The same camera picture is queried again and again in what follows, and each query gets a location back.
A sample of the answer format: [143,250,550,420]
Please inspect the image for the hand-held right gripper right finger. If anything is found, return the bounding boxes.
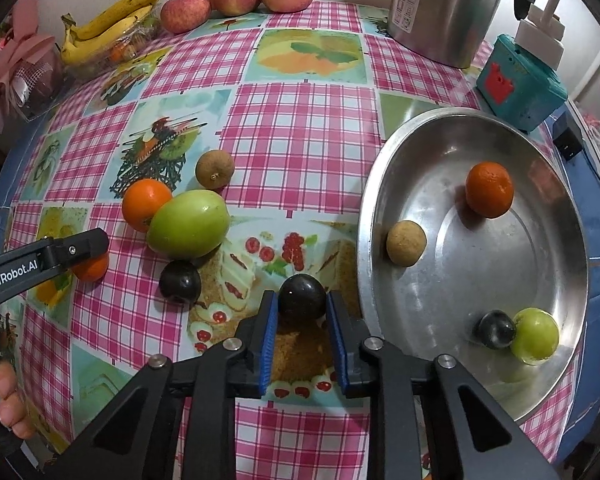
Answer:
[326,290,563,480]

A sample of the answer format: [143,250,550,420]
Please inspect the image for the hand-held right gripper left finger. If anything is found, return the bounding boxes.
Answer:
[30,289,279,480]

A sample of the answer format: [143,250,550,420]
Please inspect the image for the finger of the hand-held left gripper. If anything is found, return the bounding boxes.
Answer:
[40,228,110,277]

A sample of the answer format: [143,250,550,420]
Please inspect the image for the small orange tangerine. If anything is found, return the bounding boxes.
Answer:
[122,179,173,233]
[71,252,110,283]

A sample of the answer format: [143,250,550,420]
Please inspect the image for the dark purple plum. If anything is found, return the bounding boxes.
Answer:
[159,260,202,304]
[277,274,327,321]
[475,310,517,350]

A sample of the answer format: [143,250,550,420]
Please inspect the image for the oval green jujube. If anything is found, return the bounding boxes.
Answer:
[146,189,231,259]

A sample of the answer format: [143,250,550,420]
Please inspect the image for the brown longan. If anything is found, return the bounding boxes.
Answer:
[195,150,235,190]
[386,220,427,267]

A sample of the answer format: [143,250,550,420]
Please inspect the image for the round steel basin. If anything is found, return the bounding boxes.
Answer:
[356,106,589,424]

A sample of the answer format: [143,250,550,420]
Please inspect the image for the round green jujube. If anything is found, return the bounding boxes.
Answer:
[510,307,561,365]

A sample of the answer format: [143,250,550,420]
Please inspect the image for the large orange tangerine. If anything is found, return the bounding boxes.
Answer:
[465,161,515,219]

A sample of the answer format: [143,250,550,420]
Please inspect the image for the person's left hand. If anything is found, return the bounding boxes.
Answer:
[0,360,35,440]

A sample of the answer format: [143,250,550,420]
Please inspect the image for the pink wrapped bouquet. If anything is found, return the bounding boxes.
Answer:
[0,0,66,136]

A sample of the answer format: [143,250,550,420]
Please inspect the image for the glass bowl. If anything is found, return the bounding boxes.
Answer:
[67,5,163,81]

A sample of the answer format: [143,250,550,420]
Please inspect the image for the yellow banana bunch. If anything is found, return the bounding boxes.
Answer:
[61,0,166,65]

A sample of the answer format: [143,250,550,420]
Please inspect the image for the black charger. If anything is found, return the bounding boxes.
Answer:
[552,115,585,162]

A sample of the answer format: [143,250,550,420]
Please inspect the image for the teal toy box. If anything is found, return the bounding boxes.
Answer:
[476,34,569,133]

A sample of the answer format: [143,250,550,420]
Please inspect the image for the stainless steel thermos jug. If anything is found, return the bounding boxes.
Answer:
[385,0,543,70]

